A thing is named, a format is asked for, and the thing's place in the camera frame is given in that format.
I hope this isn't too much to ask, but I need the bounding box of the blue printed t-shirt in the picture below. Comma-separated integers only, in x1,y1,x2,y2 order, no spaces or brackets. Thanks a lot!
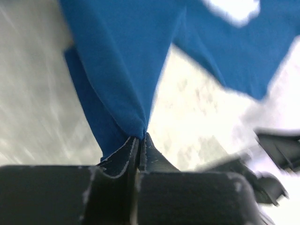
60,0,300,158

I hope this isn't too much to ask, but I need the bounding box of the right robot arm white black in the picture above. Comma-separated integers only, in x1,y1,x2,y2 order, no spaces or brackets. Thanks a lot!
196,127,300,225

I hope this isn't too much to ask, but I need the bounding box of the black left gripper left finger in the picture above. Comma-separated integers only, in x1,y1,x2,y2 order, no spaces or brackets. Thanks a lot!
0,137,140,225

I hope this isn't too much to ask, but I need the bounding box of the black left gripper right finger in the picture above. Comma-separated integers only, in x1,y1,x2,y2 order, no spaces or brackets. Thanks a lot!
137,135,260,225

